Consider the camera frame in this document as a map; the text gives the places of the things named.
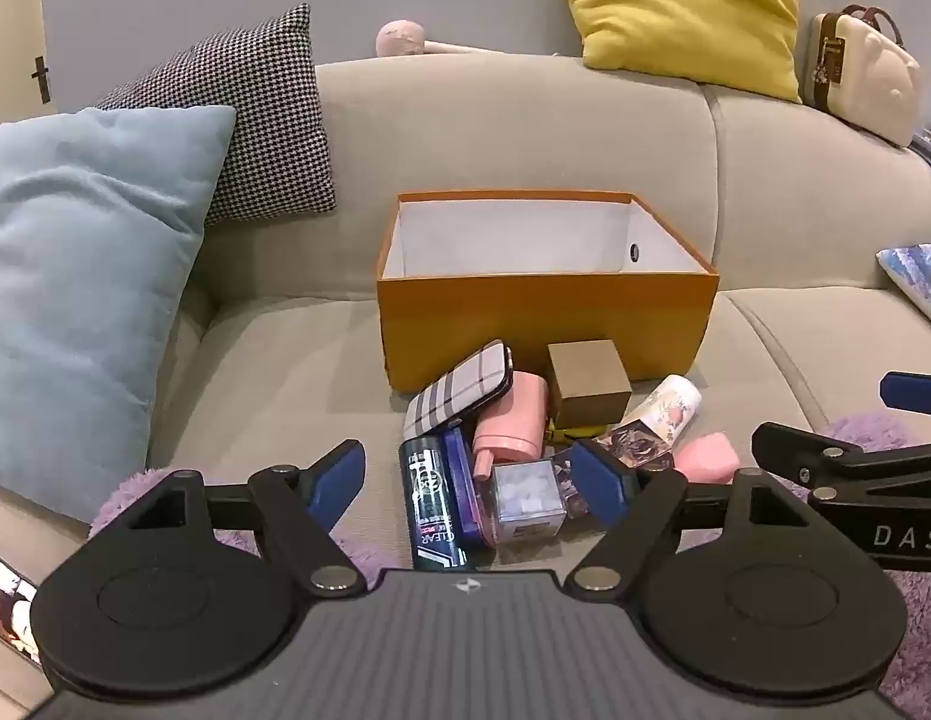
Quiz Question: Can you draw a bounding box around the blue purple packet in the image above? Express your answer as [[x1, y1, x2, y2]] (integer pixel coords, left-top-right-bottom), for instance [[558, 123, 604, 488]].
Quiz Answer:
[[444, 427, 496, 547]]

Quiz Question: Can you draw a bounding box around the houndstooth cushion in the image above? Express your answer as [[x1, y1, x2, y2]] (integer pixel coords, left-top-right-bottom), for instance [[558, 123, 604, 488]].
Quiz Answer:
[[94, 4, 337, 226]]

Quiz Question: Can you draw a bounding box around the plaid case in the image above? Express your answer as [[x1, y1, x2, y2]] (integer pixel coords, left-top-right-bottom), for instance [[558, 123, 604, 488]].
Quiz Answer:
[[403, 339, 515, 440]]

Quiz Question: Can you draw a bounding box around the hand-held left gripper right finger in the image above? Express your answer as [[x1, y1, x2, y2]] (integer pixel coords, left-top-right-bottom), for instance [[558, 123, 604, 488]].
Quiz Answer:
[[562, 439, 836, 595]]

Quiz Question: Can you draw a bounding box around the yellow cushion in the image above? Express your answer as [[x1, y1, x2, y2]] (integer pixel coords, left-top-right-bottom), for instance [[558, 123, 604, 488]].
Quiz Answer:
[[559, 0, 804, 104]]

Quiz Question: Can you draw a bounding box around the beige sofa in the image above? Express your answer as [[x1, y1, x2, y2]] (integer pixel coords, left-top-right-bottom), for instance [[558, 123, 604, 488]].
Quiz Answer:
[[0, 52, 931, 616]]

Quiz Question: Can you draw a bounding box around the cream mini suitcase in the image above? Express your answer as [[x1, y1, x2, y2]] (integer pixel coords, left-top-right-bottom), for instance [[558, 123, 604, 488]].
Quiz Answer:
[[799, 6, 923, 149]]

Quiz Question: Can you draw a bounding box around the purple fluffy blanket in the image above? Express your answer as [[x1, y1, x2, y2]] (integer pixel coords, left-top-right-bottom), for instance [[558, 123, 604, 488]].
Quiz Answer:
[[88, 411, 931, 720]]

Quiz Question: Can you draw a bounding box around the dark patterned packet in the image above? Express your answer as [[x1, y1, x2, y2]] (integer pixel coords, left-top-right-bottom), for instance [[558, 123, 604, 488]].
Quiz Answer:
[[551, 421, 676, 520]]

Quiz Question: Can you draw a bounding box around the salmon pink bottle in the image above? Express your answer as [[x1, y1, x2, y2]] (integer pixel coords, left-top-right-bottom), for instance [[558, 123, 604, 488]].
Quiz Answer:
[[671, 429, 740, 482]]

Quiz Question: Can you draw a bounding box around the smartphone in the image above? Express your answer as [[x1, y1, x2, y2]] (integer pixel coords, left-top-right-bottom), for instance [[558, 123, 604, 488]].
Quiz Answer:
[[0, 546, 40, 665]]

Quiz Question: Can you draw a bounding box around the white floral bottle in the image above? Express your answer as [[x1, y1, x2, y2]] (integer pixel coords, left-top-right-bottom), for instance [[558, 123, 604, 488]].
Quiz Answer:
[[622, 375, 702, 442]]

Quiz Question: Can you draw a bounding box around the small brown box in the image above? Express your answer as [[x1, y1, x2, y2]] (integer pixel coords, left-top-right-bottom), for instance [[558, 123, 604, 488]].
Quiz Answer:
[[546, 340, 633, 428]]

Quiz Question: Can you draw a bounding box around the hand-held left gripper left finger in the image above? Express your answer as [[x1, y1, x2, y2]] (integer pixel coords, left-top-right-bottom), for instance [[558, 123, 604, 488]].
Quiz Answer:
[[90, 439, 369, 598]]

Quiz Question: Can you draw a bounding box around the orange cardboard box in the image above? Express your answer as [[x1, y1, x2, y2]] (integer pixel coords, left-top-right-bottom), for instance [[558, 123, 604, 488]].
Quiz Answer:
[[375, 191, 722, 393]]

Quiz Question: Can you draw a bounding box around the clear plastic cube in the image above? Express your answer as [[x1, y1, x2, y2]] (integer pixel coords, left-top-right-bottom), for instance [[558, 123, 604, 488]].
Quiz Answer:
[[489, 459, 567, 547]]

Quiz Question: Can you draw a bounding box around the blue printed cushion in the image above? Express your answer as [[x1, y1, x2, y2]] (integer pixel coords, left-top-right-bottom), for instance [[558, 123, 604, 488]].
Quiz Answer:
[[875, 242, 931, 335]]

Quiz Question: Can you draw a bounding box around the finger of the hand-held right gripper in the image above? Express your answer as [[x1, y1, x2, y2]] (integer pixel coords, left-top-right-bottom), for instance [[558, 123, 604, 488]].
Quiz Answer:
[[752, 422, 931, 500], [879, 370, 931, 413]]

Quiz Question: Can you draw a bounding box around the cream door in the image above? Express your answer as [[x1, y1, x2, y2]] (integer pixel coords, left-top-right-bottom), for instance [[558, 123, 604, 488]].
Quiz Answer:
[[0, 0, 47, 147]]

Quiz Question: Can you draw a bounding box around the pink pump bottle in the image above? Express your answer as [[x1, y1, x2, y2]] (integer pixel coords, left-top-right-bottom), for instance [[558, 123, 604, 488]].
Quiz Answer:
[[472, 371, 550, 482]]

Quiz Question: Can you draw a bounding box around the light blue cushion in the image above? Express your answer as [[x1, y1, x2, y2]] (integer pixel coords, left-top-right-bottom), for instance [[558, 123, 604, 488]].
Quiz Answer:
[[0, 105, 237, 522]]

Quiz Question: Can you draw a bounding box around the black spray can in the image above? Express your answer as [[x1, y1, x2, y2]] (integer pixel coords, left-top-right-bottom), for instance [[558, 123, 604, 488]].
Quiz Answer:
[[397, 435, 470, 572]]

